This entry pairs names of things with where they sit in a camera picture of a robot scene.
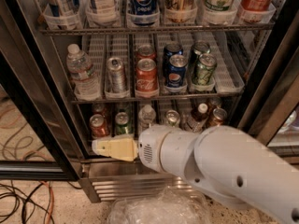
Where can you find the red coke can rear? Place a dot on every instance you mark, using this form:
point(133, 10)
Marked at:
point(146, 51)

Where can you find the bottom shelf bronze can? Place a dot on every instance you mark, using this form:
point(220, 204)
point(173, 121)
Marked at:
point(217, 117)

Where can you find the clear water bottle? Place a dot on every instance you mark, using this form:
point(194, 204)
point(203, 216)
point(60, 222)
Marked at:
point(83, 73)

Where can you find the top shelf white bottle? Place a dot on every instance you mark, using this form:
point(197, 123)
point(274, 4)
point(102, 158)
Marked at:
point(102, 12)

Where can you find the bottom shelf silver green can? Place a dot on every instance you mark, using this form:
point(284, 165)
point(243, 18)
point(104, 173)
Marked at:
point(172, 118)

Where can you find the bottom shelf water bottle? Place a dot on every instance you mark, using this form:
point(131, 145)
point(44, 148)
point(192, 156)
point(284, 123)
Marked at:
point(146, 117)

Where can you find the empty clear shelf tray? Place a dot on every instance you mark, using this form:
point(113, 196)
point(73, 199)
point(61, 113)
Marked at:
point(226, 75)

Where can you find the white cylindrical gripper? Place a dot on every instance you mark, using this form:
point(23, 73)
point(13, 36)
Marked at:
point(151, 146)

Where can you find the silver soda can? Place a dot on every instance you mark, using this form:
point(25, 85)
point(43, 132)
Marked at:
point(116, 74)

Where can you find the top shelf pepsi can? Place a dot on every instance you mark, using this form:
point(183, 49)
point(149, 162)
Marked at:
point(144, 11)

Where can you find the bottom shelf red can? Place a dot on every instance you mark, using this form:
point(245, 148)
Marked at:
point(98, 125)

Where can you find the red coke can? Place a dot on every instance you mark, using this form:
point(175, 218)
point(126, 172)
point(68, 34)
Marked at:
point(146, 51)
point(146, 75)

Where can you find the bottom shelf brown bottle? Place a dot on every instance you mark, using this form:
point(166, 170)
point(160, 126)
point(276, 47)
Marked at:
point(197, 118)

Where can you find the top shelf blue white can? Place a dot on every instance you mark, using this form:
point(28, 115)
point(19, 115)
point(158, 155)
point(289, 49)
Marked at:
point(66, 10)

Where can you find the top shelf brown can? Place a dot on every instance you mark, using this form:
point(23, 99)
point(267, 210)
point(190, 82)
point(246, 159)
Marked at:
point(179, 10)

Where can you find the glass fridge door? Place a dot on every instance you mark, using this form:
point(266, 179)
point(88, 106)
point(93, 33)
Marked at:
point(33, 74)
point(272, 92)

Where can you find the blue pepsi can rear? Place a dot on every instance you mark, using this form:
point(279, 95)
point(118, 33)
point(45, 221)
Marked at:
point(170, 49)

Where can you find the blue pepsi can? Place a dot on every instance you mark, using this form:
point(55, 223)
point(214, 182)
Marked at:
point(170, 49)
point(175, 71)

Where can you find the left glass fridge door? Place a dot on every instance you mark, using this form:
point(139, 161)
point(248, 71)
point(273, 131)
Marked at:
point(33, 74)

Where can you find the clear plastic bag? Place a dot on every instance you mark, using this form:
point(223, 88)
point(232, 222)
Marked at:
point(169, 206)

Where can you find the green soda can front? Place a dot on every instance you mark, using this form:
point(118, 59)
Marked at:
point(204, 69)

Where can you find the blue pepsi can front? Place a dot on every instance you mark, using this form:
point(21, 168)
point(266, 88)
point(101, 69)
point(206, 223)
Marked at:
point(175, 71)

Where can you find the green soda can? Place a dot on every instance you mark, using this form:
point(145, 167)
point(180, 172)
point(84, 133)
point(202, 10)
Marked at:
point(198, 48)
point(204, 69)

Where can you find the right glass fridge door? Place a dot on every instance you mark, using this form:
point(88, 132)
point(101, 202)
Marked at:
point(272, 92)

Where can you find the red coke can front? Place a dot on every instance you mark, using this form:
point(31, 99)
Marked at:
point(146, 75)

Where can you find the green soda can rear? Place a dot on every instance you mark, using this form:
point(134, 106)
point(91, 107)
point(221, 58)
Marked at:
point(198, 48)

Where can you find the steel fridge bottom grille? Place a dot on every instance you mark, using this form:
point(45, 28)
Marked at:
point(106, 180)

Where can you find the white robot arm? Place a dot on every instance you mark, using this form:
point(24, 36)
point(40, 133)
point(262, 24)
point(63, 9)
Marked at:
point(222, 162)

